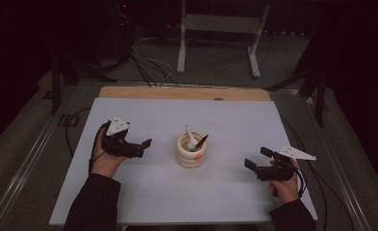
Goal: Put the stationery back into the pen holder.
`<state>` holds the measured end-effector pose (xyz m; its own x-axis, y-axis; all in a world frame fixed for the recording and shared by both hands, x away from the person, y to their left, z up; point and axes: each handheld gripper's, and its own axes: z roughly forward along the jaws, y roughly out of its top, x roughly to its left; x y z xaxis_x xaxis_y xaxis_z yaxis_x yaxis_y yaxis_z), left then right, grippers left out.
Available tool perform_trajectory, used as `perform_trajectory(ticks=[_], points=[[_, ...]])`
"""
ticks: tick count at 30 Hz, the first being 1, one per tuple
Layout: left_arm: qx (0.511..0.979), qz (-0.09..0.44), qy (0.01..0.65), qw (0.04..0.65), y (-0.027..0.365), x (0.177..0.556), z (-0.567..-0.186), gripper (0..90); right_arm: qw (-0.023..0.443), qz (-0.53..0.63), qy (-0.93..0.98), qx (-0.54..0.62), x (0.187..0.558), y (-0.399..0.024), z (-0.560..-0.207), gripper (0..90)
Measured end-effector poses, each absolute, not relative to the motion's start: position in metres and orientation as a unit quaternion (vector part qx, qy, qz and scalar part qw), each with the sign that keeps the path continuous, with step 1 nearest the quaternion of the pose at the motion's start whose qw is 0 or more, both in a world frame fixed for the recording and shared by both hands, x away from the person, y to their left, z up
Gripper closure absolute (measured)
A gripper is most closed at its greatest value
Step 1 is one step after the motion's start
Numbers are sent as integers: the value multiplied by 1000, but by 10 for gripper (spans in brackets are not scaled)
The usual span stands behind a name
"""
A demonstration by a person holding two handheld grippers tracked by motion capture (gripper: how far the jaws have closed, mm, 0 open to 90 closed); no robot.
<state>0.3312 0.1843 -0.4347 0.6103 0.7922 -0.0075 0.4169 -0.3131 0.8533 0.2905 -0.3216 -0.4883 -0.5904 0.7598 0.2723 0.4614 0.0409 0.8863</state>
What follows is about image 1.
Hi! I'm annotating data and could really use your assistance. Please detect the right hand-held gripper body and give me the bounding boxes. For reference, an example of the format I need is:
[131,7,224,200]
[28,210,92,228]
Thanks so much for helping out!
[255,144,317,183]

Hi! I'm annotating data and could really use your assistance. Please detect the white pen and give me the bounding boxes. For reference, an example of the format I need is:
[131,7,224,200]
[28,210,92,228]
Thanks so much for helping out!
[184,124,199,149]

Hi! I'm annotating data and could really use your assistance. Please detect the floor cables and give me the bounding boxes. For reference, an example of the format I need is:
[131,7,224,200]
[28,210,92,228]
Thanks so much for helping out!
[128,38,182,89]

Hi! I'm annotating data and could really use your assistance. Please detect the wooden table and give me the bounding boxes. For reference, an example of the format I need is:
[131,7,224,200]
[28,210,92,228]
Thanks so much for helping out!
[98,85,272,102]

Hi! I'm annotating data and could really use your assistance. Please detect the hand-held gripper cable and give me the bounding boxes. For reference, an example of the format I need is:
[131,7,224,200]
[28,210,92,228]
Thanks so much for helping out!
[64,107,112,176]
[281,115,354,231]

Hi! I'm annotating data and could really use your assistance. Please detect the right hand-held gripper cable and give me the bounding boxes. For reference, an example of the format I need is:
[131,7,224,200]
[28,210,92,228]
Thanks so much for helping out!
[281,115,354,231]

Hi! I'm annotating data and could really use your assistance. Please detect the black pen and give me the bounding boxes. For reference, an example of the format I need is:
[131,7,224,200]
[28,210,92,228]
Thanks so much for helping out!
[193,134,210,151]

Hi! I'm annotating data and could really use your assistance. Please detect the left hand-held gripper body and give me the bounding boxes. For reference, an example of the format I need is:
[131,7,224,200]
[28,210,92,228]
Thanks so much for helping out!
[100,115,145,159]

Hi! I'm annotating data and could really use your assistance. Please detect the black stand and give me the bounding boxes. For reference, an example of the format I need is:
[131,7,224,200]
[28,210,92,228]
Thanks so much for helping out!
[49,52,117,116]
[263,30,331,128]

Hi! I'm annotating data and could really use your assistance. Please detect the white metal stand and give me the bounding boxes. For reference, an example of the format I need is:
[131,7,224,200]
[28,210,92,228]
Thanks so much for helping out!
[176,0,272,79]

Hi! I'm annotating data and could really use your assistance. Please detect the person's right hand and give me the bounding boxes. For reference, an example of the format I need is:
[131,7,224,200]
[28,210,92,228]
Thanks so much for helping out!
[267,158,302,206]

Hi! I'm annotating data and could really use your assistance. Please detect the dark equipment with red light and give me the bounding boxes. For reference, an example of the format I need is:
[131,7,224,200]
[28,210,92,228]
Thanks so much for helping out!
[110,0,136,64]

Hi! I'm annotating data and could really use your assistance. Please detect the metal floor rail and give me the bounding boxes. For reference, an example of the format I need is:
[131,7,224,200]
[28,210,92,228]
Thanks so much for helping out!
[0,81,82,231]
[301,94,375,231]

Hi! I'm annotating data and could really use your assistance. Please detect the person's left hand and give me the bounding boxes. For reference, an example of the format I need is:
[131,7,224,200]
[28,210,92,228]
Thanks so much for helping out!
[89,126,129,179]

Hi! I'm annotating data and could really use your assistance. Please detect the white table board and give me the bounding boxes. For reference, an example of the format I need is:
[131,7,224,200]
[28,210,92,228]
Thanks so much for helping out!
[48,97,319,226]

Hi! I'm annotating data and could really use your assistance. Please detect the cream ribbed pen holder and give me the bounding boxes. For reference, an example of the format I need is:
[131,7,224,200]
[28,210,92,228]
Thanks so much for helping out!
[176,130,208,169]

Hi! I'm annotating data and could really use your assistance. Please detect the left hand-held gripper cable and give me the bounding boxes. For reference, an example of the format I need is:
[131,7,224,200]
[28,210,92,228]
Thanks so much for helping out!
[64,107,112,176]

